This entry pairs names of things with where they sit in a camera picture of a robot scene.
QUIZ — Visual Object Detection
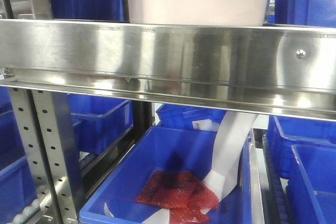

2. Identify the blue bin rear centre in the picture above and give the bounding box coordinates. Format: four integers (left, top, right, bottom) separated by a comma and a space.
156, 104, 226, 132

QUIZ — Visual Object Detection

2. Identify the blue bin lower centre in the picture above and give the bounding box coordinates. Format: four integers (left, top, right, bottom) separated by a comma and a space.
79, 126, 253, 223

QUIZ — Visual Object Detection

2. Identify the blue bin lower left back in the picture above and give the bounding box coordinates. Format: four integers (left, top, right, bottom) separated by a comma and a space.
68, 94, 133, 154

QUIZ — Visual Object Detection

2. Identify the blue bin right rear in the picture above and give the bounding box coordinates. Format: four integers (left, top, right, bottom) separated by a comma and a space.
266, 116, 335, 179

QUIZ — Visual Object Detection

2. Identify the blue bin lower right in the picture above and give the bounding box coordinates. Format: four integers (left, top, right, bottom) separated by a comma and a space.
287, 145, 335, 223

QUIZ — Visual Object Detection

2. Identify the blue bin lower far left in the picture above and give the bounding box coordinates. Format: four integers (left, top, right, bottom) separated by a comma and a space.
1, 87, 37, 223

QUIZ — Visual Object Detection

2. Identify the white paper strip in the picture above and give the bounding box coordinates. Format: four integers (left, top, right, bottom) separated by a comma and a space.
203, 111, 258, 200

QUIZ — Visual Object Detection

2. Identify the red bubble wrap bag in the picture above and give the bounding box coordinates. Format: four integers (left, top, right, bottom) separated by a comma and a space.
135, 170, 219, 223

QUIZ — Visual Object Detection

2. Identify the stainless steel shelf rail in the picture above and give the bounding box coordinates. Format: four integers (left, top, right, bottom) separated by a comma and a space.
1, 19, 335, 121

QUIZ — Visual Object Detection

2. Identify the perforated steel upright post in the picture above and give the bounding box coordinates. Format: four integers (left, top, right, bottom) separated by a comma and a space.
9, 88, 85, 223

